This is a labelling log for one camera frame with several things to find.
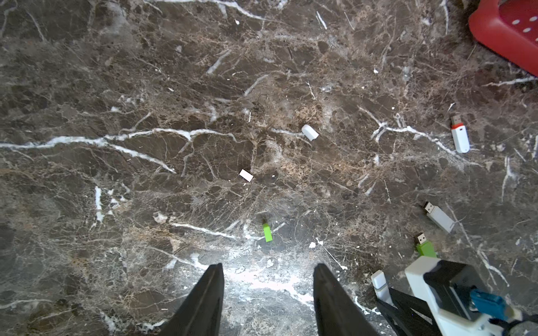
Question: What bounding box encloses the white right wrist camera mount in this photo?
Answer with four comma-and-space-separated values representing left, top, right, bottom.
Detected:
404, 255, 524, 336

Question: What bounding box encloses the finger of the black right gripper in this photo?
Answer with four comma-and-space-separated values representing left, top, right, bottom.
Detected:
376, 288, 441, 336

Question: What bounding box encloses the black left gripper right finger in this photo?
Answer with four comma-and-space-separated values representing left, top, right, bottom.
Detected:
313, 263, 378, 336

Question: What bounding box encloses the white usb cap center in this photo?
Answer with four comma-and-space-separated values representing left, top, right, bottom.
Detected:
301, 125, 319, 141

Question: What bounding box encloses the white usb cap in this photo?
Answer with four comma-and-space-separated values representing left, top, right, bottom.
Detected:
301, 125, 319, 141
239, 169, 254, 182
451, 116, 470, 153

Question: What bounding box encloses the white usb drive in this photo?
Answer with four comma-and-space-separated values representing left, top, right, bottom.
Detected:
424, 202, 455, 234
371, 270, 393, 305

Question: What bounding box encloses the green usb cap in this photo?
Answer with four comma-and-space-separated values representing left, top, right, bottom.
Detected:
263, 223, 273, 242

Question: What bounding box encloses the white usb cap front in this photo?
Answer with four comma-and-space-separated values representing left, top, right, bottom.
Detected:
239, 169, 254, 182

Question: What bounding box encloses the white usb cap far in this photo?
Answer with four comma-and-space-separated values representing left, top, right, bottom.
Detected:
451, 116, 470, 153

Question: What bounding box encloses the green usb drive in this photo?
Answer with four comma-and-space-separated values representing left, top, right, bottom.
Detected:
415, 232, 437, 258

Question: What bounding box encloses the red polka dot toaster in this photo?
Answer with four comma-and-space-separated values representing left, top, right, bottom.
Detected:
469, 0, 537, 76

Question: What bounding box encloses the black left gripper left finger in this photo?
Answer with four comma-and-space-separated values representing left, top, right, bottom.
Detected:
159, 263, 225, 335

